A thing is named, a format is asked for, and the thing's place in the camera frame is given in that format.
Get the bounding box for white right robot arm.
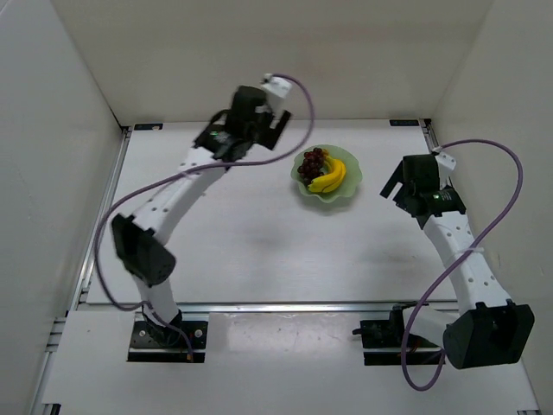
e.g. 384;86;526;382
380;142;535;369

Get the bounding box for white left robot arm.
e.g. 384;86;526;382
111;78;291;328

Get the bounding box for green glass fruit bowl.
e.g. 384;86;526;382
290;144;363;203

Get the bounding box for dark red fake grapes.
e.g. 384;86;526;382
296;147;328;186

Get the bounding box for yellow fake banana bunch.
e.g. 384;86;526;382
307;149;346;194

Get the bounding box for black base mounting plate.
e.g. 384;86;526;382
127;316;208;364

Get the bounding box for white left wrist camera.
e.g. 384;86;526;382
261;73;292;113

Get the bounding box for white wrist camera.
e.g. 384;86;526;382
432;147;456;189
261;73;292;113

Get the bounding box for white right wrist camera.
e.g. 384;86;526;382
432;147;456;189

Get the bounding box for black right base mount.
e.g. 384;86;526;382
352;305;440;367

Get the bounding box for aluminium front frame rail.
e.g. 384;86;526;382
71;300;458;314

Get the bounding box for aluminium side frame rail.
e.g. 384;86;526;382
29;126;133;414

